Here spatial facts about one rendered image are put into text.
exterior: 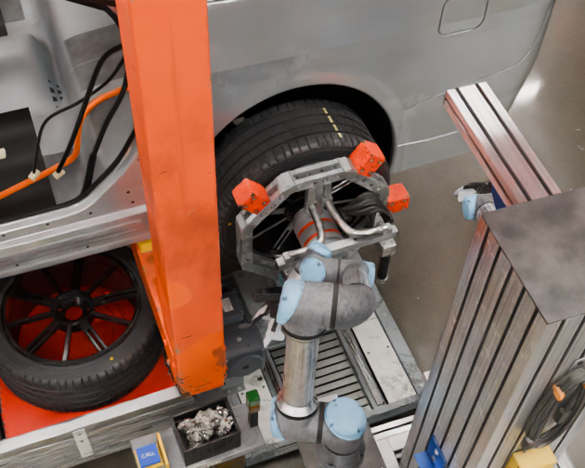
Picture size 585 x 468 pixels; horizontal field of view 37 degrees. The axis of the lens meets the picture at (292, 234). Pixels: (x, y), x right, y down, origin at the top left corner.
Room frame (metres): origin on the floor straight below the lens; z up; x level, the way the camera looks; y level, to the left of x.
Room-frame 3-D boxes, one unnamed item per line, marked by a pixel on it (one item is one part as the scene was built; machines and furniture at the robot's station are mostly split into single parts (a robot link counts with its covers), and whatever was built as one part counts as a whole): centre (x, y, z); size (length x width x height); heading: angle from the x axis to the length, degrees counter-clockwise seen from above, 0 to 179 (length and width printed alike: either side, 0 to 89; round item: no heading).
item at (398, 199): (2.05, -0.35, 0.85); 0.09 x 0.08 x 0.07; 114
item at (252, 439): (1.27, 0.28, 0.44); 0.43 x 0.17 x 0.03; 114
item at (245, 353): (1.83, 0.23, 0.26); 0.42 x 0.18 x 0.35; 24
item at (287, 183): (1.92, -0.07, 0.85); 0.54 x 0.07 x 0.54; 114
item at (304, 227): (1.86, -0.10, 0.85); 0.21 x 0.14 x 0.14; 24
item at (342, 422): (1.10, -0.17, 0.98); 0.13 x 0.12 x 0.14; 87
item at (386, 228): (1.85, -0.21, 1.03); 0.19 x 0.18 x 0.11; 24
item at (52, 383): (1.76, 0.80, 0.39); 0.66 x 0.66 x 0.24
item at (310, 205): (1.77, -0.03, 1.03); 0.19 x 0.18 x 0.11; 24
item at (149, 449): (1.20, 0.44, 0.47); 0.07 x 0.07 x 0.02; 24
